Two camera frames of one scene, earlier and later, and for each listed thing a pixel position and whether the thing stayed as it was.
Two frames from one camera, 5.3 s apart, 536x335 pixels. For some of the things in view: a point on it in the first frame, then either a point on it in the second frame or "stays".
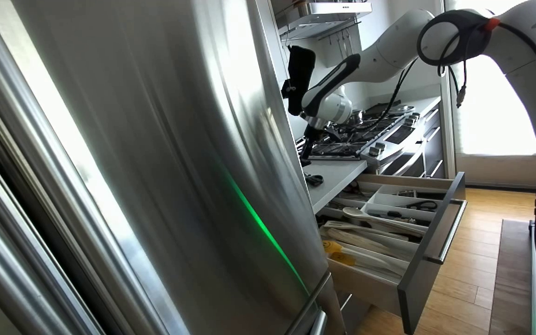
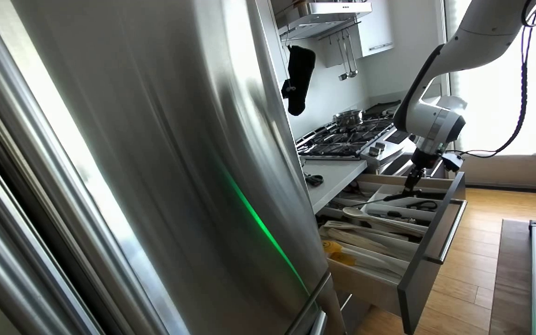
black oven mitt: [302, 62] stays
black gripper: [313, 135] -> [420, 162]
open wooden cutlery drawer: [393, 229] stays
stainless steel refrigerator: [137, 170] stays
